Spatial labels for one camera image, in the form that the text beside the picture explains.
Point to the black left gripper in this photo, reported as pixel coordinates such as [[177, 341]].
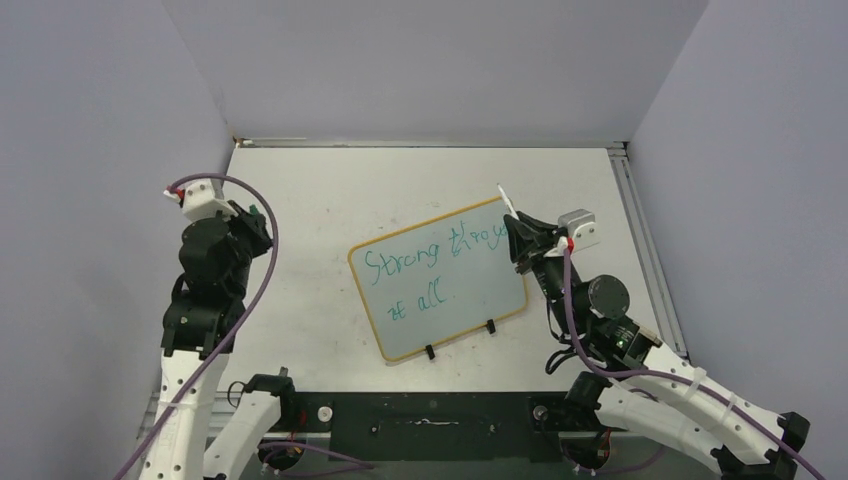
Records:
[[255, 225]]

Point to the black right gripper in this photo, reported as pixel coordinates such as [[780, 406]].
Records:
[[529, 239]]

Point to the white green whiteboard marker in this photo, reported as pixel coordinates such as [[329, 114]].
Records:
[[507, 202]]

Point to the yellow framed whiteboard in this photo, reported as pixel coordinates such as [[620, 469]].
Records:
[[438, 280]]

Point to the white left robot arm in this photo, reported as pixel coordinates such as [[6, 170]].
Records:
[[206, 311]]

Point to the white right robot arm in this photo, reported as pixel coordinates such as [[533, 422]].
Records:
[[633, 380]]

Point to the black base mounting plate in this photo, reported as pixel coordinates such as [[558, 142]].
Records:
[[442, 426]]

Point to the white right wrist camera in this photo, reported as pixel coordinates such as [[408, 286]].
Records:
[[575, 231]]

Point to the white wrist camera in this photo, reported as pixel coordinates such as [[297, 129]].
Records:
[[202, 199], [575, 231]]

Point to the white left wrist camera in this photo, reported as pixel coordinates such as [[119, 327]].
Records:
[[202, 199]]

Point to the aluminium rail right side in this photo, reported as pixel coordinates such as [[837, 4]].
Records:
[[657, 286]]

